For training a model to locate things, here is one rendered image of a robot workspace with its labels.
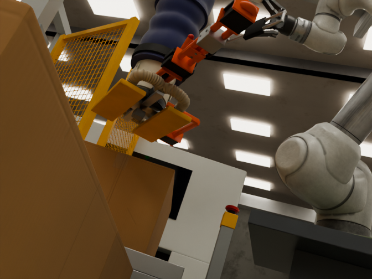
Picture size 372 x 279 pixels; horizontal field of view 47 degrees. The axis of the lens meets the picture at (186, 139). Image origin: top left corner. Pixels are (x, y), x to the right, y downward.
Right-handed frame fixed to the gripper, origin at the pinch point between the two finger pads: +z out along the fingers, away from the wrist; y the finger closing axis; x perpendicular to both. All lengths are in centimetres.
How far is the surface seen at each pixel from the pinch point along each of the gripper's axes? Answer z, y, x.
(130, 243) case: 9, 94, 25
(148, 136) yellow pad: 18, 50, 34
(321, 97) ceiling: -307, -507, 750
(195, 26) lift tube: 15.3, 6.4, 12.7
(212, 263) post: -29, 83, 70
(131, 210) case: 13, 83, 26
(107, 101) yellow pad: 36, 50, 15
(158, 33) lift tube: 27.5, 18.6, 9.0
